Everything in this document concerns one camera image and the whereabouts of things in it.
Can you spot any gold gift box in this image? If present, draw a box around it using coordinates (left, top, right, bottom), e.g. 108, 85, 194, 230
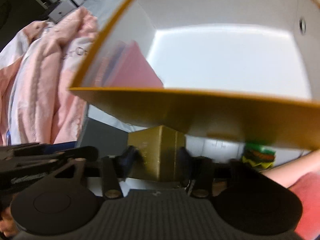
127, 126, 185, 182

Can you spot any person left hand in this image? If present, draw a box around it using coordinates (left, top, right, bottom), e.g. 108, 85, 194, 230
0, 206, 19, 237

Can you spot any dark grey flat box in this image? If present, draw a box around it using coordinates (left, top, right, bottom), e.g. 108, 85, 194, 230
76, 118, 128, 158

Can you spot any pink quilt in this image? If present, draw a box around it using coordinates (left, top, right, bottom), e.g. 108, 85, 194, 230
1, 7, 98, 146

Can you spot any pink leather key pouch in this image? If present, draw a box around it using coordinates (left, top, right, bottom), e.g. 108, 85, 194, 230
94, 41, 164, 88

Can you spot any pink fluffy pompom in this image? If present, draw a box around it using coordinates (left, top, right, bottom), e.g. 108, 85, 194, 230
289, 172, 320, 239

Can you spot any orange cardboard box white inside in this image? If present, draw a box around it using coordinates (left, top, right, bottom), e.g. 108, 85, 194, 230
70, 0, 319, 150

